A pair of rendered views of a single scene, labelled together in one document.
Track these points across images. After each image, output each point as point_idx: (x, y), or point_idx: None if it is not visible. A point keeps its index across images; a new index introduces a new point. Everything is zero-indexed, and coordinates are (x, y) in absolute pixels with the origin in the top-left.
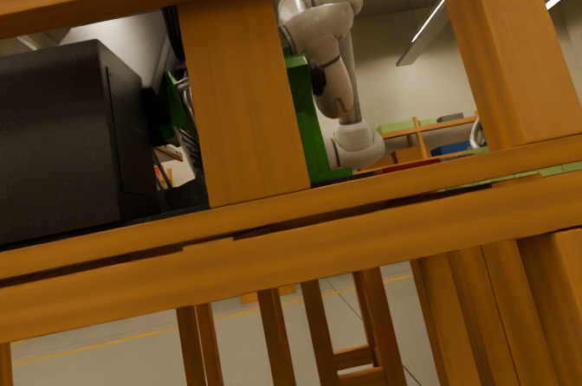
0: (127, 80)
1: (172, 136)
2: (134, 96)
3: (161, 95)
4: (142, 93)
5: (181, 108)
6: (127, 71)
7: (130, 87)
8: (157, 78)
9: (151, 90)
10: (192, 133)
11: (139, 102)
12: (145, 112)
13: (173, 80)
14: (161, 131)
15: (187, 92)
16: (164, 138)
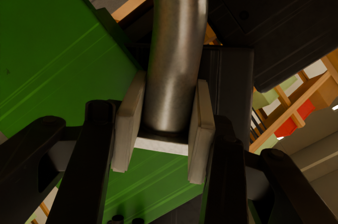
0: None
1: (98, 9)
2: None
3: (203, 73)
4: (242, 45)
5: (139, 64)
6: (327, 26)
7: None
8: (239, 116)
9: (244, 46)
10: None
11: None
12: None
13: (187, 177)
14: (122, 30)
15: (199, 53)
16: (108, 12)
